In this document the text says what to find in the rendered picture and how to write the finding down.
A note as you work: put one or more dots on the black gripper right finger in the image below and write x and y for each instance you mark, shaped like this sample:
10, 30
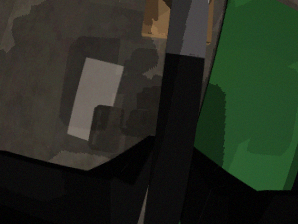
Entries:
213, 196

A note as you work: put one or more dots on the green putting mat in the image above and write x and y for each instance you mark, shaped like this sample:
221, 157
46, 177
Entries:
248, 121

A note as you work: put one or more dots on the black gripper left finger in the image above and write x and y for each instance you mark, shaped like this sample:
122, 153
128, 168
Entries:
111, 193

